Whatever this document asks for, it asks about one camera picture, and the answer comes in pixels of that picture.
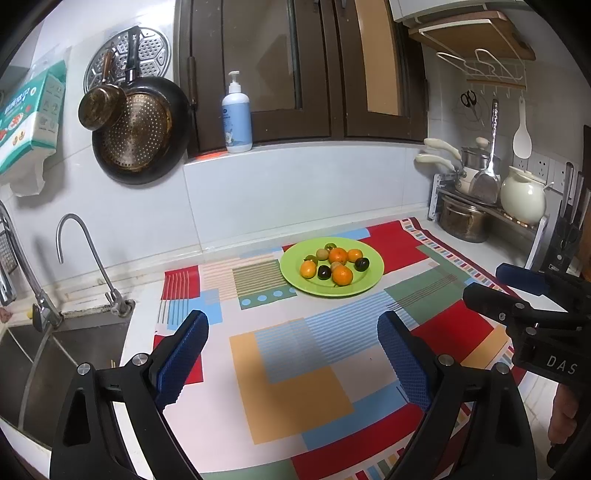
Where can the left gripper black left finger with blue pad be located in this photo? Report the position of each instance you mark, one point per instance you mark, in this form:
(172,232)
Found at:
(88,442)

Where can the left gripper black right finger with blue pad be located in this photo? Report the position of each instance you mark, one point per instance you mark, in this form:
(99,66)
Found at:
(473,419)

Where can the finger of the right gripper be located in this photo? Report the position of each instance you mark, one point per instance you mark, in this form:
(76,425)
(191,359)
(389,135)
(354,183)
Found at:
(507,309)
(523,279)

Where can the dark avocado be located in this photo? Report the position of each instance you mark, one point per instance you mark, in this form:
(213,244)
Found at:
(362,264)

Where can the large orange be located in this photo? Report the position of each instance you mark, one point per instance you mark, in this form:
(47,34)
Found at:
(342,275)

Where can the person's right hand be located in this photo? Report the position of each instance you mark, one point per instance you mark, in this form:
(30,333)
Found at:
(564,409)

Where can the black knife block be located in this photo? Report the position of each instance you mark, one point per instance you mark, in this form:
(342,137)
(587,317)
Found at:
(568,228)

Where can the cream kettle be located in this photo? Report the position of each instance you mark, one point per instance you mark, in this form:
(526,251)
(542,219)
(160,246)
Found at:
(523,196)

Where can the steel pot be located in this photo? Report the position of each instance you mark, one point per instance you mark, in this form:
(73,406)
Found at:
(464,221)

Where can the steel sink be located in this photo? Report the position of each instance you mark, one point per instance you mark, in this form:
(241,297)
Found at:
(37,368)

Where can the steel skimmer ladle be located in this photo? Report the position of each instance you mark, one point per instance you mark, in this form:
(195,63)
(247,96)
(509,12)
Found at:
(485,185)

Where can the chrome faucet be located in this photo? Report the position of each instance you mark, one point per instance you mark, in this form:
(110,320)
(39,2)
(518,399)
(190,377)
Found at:
(45,313)

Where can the metal dish rack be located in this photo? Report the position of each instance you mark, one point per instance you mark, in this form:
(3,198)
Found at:
(442,185)

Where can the white rice spoon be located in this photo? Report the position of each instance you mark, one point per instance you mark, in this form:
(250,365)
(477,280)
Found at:
(522,142)

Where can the orange middle of row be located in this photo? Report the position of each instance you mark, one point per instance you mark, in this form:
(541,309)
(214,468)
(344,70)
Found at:
(354,255)

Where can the orange of row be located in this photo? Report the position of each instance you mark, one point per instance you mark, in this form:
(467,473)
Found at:
(354,255)
(308,269)

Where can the orange with stem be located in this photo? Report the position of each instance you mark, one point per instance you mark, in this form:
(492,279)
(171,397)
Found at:
(338,255)

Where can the colourful patchwork mat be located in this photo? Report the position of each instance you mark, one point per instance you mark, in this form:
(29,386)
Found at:
(296,386)

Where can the brown kiwi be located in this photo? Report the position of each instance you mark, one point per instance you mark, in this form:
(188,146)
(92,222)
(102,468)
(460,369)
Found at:
(322,254)

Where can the black scissors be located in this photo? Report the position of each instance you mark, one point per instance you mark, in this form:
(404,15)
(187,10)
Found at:
(469,100)

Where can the orange left of row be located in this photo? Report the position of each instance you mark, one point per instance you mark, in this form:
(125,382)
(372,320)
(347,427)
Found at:
(308,269)

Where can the green tomato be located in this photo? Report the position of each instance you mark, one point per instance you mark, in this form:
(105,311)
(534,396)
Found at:
(310,259)

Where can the green plate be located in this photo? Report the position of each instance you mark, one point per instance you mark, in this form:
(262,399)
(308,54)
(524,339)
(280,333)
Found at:
(293,257)

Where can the black frying pan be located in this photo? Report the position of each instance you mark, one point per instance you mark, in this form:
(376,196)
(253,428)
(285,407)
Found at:
(151,133)

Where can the green tissue box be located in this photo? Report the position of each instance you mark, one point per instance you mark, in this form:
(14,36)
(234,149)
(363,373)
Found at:
(29,130)

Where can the small copper pan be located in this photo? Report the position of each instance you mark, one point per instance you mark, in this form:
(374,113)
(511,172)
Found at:
(102,105)

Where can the blue white soap bottle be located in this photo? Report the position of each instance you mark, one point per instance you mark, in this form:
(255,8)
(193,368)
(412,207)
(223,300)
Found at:
(236,117)

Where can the steel steamer plate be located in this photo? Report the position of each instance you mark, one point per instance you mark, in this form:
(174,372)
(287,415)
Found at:
(153,51)

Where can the white wall sockets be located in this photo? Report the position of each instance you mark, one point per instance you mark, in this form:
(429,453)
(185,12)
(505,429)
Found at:
(550,169)

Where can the cream handled saucepan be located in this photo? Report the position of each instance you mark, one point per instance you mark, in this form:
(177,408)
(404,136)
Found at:
(462,175)

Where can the cream handled pot upper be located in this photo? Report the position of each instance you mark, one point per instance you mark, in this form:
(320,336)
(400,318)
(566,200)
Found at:
(477,157)

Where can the white wire wall rack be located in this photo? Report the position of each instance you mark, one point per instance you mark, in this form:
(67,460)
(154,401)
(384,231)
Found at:
(487,72)

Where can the dark wooden window frame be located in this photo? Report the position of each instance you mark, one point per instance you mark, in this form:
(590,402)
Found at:
(313,70)

